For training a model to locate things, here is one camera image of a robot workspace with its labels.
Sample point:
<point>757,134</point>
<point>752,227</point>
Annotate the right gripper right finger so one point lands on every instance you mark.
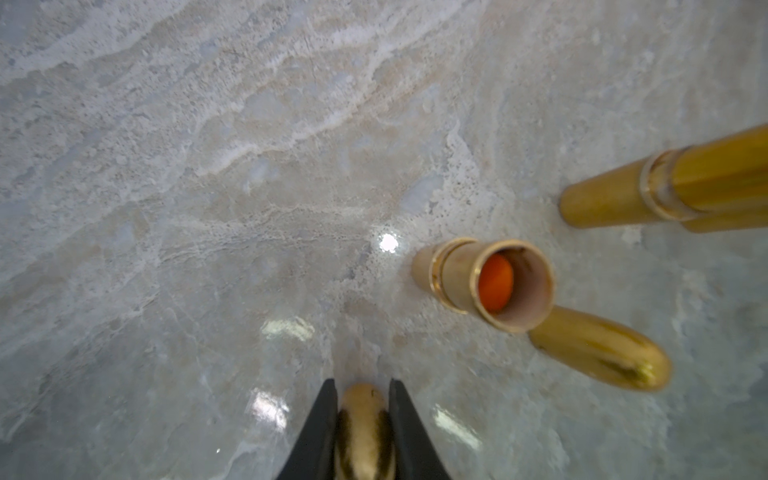
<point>416,456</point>

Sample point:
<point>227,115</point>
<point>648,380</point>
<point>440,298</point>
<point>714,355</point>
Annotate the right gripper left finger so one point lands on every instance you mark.
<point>312,456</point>

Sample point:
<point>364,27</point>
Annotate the gold lipstick cap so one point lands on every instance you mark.
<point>603,350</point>
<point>364,447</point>
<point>753,218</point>

